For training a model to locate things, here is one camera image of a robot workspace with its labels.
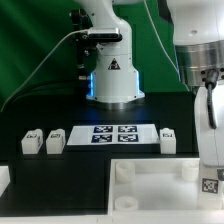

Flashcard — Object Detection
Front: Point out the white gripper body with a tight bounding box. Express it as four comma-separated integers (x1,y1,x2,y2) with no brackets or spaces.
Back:
194,85,224,167

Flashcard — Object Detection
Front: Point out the white square table top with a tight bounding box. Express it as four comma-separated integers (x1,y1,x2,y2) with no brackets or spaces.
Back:
108,158,224,224

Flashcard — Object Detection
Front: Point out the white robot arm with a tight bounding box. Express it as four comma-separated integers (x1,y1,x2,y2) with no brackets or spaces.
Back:
75,0,224,168

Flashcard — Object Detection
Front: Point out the white sheet with markers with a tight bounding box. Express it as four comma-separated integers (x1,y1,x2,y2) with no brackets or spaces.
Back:
67,124,159,146

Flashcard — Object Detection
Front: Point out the white left corner obstacle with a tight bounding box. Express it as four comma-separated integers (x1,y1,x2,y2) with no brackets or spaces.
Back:
0,166,10,197

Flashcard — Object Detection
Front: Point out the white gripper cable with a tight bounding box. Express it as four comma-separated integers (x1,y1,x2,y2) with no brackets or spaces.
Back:
143,0,191,93

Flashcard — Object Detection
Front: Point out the black cables bundle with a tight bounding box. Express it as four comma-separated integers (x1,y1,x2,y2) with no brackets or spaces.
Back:
6,79,88,104

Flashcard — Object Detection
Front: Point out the black camera on mount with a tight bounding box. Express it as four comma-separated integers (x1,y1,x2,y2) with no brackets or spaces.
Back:
70,9,122,80

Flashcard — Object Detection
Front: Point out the grey camera cable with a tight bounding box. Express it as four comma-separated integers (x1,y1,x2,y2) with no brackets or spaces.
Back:
0,29,89,113

